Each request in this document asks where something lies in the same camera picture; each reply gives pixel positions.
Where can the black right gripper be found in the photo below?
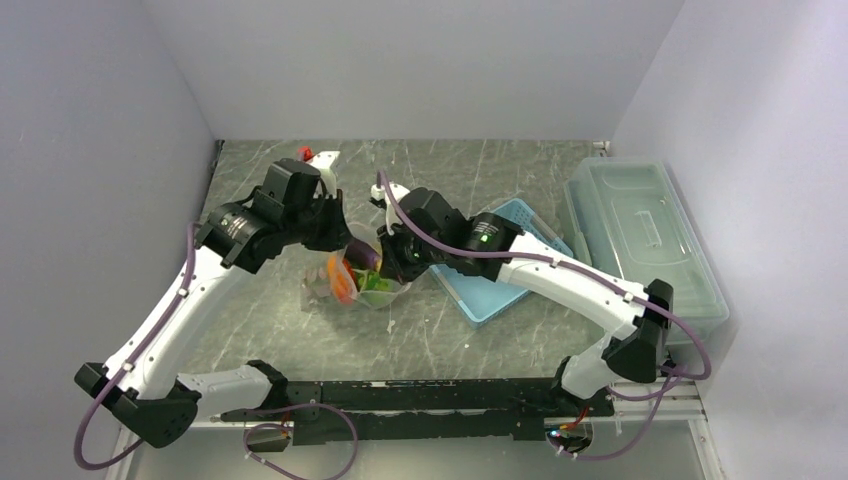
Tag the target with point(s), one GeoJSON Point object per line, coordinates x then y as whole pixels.
{"type": "Point", "coordinates": [392, 263]}

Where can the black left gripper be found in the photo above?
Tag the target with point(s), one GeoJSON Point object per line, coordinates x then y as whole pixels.
{"type": "Point", "coordinates": [339, 234]}

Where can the purple eggplant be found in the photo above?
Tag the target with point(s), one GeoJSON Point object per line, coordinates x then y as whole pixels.
{"type": "Point", "coordinates": [362, 255]}

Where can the green lime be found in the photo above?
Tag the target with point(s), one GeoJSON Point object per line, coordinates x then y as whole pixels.
{"type": "Point", "coordinates": [373, 290]}

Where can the clear zip top bag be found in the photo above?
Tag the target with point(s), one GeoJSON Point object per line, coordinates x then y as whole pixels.
{"type": "Point", "coordinates": [314, 286]}

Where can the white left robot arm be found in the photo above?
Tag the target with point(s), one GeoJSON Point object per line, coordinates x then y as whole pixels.
{"type": "Point", "coordinates": [142, 384]}

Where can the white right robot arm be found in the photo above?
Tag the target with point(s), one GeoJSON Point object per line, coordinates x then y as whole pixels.
{"type": "Point", "coordinates": [632, 315]}

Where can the blue plastic basket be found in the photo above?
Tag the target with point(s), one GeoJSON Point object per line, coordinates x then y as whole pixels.
{"type": "Point", "coordinates": [480, 300]}

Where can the clear plastic storage box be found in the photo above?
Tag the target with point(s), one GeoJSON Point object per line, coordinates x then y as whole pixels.
{"type": "Point", "coordinates": [623, 216]}

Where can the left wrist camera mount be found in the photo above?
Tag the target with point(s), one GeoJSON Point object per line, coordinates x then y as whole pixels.
{"type": "Point", "coordinates": [326, 163]}

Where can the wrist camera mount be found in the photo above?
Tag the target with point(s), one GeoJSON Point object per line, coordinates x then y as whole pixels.
{"type": "Point", "coordinates": [379, 194]}
{"type": "Point", "coordinates": [326, 163]}

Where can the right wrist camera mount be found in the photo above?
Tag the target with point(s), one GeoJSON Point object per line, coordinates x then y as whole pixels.
{"type": "Point", "coordinates": [379, 194]}

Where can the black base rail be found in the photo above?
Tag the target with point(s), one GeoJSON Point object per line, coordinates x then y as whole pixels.
{"type": "Point", "coordinates": [519, 408]}

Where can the aluminium frame rail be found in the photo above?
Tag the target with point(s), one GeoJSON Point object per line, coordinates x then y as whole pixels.
{"type": "Point", "coordinates": [643, 404]}

